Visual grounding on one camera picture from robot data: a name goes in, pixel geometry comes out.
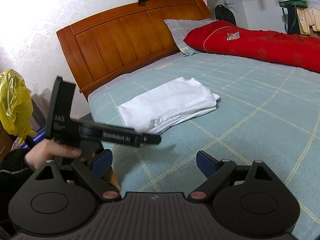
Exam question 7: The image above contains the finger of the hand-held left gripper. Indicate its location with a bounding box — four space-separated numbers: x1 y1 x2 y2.
134 129 162 148

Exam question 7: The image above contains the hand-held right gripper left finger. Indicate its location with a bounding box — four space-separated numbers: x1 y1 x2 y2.
34 149 122 202

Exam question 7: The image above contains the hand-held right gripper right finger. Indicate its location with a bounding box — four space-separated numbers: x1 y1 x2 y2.
187 151 274 202

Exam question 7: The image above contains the white t-shirt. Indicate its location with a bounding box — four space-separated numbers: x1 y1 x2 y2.
117 77 221 135

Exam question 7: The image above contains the person's left forearm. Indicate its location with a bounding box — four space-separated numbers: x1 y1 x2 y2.
0 148 35 238

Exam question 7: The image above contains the person's left hand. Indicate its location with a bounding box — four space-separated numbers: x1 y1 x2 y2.
24 139 82 184

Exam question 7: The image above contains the blue box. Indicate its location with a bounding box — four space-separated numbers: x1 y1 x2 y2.
21 126 47 150

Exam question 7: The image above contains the yellow plastic bag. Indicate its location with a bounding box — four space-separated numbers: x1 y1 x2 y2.
0 69 37 144

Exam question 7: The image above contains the blue checked bed sheet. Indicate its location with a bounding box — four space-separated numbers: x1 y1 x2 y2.
87 51 320 240

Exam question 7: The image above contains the brown cardboard carton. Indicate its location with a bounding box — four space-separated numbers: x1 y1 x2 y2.
0 124 14 159

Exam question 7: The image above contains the wooden headboard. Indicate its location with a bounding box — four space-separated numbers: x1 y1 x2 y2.
56 0 212 102

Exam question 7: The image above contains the grey checked pillow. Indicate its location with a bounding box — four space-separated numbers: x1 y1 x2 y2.
163 18 218 57

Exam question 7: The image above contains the red rolled quilt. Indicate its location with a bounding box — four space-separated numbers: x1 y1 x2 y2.
183 20 320 74

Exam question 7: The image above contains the black backpack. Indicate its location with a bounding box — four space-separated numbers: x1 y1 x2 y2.
214 4 237 27

